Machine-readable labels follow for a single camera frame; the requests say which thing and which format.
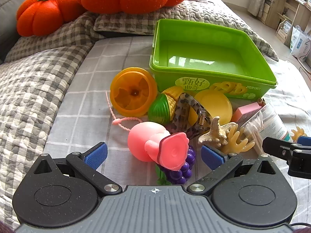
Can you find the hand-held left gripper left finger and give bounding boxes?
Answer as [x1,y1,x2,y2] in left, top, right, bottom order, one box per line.
[33,141,123,197]

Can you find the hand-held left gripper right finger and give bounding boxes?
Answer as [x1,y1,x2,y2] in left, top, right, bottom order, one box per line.
[187,144,277,197]

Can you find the yellow rubber hand toy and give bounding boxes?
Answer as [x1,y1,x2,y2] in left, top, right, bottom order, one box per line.
[220,126,255,154]
[291,127,307,141]

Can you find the beige starfish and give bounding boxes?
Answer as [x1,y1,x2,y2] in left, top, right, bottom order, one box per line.
[197,116,238,147]

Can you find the clear cotton swab jar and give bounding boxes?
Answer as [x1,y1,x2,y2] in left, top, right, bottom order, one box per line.
[239,102,293,156]

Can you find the purple toy grapes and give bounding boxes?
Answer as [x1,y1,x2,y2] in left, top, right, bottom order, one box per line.
[155,145,197,185]

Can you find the pink zip tie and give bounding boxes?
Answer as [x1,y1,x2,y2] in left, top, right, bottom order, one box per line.
[106,90,143,133]

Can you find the leopard print hair claw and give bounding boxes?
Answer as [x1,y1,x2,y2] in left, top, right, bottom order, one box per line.
[170,93,212,140]

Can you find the pink pig toy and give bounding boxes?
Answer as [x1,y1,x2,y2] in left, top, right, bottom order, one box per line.
[128,123,189,171]

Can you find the toy corn cob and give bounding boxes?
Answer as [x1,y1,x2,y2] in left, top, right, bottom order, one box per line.
[148,86,184,124]

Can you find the green plastic box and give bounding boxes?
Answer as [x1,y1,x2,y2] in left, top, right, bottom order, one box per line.
[149,18,277,100]

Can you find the pink eraser block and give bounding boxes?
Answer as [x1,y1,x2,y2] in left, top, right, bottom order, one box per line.
[232,102,262,123]

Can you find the yellow plastic lid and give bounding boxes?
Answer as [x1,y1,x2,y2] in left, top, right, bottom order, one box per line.
[188,89,233,124]

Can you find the grey grid bedsheet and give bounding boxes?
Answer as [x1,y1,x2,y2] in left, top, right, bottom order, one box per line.
[44,36,311,224]

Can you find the orange plastic cup toy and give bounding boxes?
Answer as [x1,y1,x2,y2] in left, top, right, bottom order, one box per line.
[110,67,158,117]

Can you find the grey checkered quilt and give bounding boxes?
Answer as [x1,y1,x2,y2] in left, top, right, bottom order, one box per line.
[0,0,279,225]

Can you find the white plastic bag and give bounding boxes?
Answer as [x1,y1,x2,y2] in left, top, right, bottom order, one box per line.
[290,25,311,59]

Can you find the wooden shelf unit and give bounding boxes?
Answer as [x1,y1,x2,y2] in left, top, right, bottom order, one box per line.
[261,0,311,44]

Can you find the grey sofa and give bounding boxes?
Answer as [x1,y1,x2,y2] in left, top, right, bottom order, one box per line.
[0,0,40,63]

